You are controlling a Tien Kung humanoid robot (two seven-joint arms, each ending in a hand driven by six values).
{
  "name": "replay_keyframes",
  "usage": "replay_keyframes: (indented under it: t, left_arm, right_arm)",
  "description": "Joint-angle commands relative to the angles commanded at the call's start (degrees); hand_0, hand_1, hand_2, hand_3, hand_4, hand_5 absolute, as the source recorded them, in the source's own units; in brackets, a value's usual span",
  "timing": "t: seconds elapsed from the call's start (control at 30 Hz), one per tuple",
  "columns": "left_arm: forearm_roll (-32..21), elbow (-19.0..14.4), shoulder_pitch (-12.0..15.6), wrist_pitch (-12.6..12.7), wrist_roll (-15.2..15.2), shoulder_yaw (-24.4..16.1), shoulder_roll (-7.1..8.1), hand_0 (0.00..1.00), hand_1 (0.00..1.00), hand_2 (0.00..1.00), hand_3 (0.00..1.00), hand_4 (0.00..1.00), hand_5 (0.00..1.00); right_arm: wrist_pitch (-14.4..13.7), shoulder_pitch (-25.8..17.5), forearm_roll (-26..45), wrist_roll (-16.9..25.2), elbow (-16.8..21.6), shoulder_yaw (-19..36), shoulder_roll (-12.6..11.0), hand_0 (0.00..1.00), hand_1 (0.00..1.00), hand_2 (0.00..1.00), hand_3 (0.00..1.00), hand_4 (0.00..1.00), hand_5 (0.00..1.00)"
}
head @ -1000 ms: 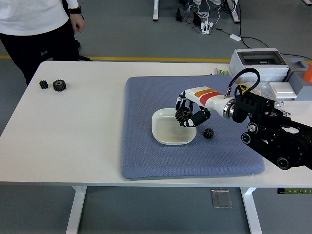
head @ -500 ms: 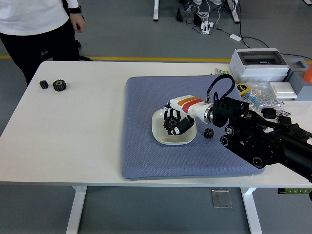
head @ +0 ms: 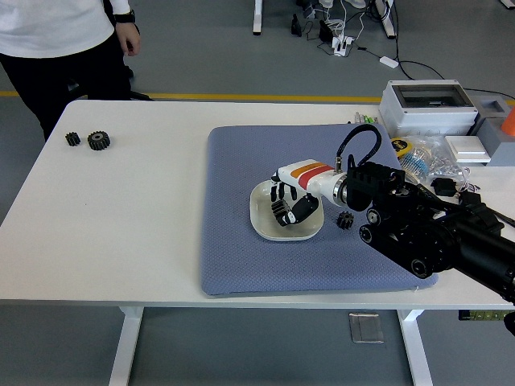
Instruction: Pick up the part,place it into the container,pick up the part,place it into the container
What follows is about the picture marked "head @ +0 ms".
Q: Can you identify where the person's hand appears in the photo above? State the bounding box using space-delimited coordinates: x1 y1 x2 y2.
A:
115 22 142 56

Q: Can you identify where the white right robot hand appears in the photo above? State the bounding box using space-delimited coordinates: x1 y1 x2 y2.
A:
270 159 341 228

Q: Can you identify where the large black gear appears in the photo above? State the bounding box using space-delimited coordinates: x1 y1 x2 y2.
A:
86 130 111 153
270 199 293 220

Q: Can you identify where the black office chair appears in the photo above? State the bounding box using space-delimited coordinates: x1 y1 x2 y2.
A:
66 66 156 101

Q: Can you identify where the white square dish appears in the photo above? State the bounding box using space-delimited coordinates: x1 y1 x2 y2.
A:
249 178 325 242

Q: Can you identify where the person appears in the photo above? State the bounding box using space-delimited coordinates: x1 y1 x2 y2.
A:
0 0 142 142

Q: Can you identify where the yellow tape measure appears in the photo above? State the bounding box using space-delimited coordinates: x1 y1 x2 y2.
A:
389 136 416 158

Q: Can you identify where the blue-grey quilted mat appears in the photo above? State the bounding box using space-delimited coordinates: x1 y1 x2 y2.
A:
199 123 439 298

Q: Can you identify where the clear plastic parts bag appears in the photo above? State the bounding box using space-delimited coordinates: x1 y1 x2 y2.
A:
400 134 471 183

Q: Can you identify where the white background desk leg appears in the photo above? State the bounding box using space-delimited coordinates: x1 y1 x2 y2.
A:
252 0 264 35
376 0 398 40

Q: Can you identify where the small black module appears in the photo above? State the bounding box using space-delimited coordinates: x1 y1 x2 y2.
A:
430 176 459 198

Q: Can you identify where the white power strip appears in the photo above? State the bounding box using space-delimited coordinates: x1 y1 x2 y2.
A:
330 35 356 58

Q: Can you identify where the black charger block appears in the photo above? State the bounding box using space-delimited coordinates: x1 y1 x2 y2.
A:
319 18 335 43

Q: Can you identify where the metal floor plate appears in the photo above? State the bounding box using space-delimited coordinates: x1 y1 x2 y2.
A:
348 312 385 344

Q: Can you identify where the grey recessed block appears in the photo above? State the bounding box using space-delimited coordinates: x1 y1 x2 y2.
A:
468 96 515 166

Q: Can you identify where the white table leg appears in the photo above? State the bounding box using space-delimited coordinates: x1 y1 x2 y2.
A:
396 309 434 386
108 307 144 386

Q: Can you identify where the orange cone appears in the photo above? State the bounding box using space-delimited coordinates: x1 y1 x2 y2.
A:
500 106 515 136

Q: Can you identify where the table height control panel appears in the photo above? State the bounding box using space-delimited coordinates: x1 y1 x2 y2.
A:
457 309 509 322

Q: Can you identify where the grey electrical enclosure box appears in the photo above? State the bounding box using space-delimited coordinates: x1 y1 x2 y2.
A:
378 79 480 133

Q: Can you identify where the black floor cable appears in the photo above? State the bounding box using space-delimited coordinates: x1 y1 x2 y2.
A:
389 0 447 80

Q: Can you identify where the thin white wire bundle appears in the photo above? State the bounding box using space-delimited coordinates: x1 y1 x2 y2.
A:
458 166 484 195

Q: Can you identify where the white switch plate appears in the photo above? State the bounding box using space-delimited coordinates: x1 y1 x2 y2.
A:
443 135 492 164

